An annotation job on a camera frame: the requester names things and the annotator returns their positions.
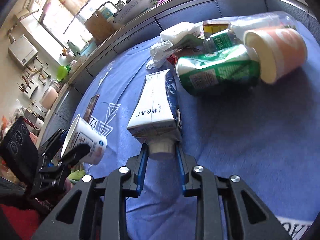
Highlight blue white milk carton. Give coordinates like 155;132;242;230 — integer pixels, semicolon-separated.
127;69;181;142

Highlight green beer can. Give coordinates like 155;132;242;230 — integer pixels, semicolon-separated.
175;44;260;96

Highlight clear plastic water bottle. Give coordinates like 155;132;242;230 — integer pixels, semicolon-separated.
202;11;298;53

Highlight red snack wrapper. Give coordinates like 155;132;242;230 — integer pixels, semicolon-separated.
167;54;178;66

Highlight white plastic bag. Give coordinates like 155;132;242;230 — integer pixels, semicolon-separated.
145;41;175;69

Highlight kitchen counter with cabinets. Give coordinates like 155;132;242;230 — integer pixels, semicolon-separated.
36;0;319;146

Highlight black plastic crate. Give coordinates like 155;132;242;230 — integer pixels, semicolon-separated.
1;116;39;186

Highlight smartphone in red case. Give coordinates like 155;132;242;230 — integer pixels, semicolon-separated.
83;94;99;123

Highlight pink white electric kettle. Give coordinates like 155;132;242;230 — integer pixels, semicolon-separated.
40;80;61;110

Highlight blue patterned tablecloth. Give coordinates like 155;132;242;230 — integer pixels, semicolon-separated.
39;15;320;240

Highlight green plastic cup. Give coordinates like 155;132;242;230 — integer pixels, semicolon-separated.
56;66;69;82

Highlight wooden cutting board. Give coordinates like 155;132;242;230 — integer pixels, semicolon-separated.
84;11;116;46

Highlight yellow red small box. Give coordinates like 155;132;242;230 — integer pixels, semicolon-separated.
202;21;229;37

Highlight white enamel basin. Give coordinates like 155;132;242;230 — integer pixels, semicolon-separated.
113;0;150;25

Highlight chrome sink faucet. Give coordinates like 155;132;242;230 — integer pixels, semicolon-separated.
96;0;137;14

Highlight white wall water heater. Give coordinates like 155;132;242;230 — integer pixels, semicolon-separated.
8;35;38;68

